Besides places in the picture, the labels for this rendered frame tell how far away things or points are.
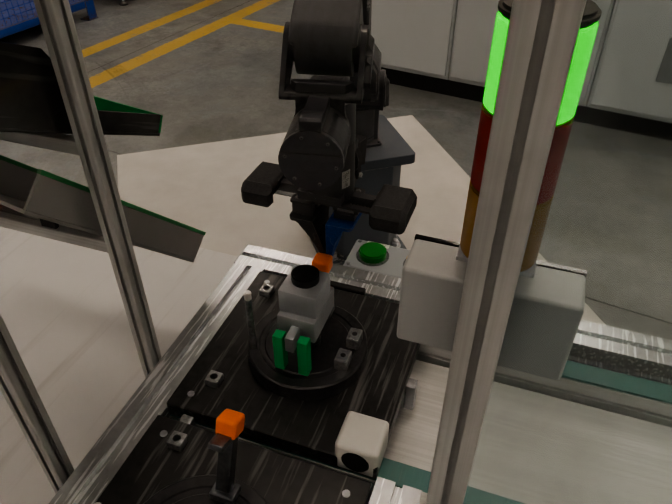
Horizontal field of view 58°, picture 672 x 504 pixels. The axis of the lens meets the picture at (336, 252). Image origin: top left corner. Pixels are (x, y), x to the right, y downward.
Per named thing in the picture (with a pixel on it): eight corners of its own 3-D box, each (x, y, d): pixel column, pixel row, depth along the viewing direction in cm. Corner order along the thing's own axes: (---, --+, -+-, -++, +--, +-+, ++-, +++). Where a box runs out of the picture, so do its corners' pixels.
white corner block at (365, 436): (347, 431, 65) (348, 407, 62) (388, 443, 64) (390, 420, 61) (333, 468, 61) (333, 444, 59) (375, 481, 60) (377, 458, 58)
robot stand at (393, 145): (378, 211, 114) (383, 114, 102) (407, 257, 103) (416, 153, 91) (303, 224, 111) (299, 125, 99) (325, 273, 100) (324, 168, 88)
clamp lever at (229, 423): (220, 478, 55) (226, 406, 53) (239, 484, 55) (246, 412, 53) (200, 502, 52) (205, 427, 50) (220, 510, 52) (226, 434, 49)
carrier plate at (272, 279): (260, 281, 85) (259, 269, 83) (428, 321, 78) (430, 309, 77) (168, 414, 67) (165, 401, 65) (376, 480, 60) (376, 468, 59)
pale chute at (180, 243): (123, 234, 87) (134, 206, 87) (194, 263, 82) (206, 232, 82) (-63, 178, 61) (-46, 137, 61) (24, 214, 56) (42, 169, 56)
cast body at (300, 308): (299, 297, 71) (297, 250, 66) (334, 306, 70) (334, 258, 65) (270, 347, 64) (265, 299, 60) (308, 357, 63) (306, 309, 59)
